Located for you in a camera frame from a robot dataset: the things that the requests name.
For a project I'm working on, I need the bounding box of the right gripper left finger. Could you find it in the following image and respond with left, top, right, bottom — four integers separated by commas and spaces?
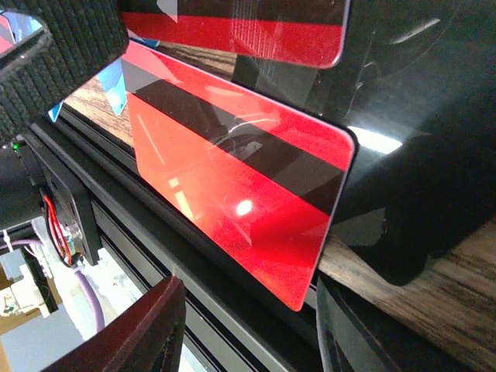
45, 276, 186, 371

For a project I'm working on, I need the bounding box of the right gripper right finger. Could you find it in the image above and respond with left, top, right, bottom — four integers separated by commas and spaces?
316, 277, 465, 371

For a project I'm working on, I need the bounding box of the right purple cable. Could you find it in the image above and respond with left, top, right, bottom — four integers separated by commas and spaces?
0, 238, 106, 334

